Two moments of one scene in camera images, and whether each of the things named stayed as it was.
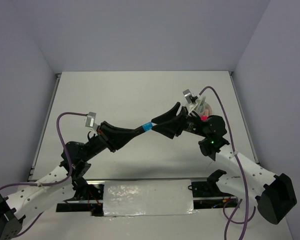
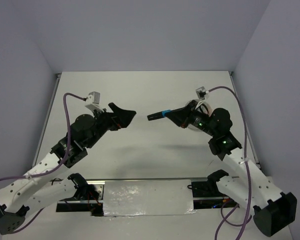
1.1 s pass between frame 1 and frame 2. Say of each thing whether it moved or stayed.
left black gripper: moved
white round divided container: stayed
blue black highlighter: moved
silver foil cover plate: stayed
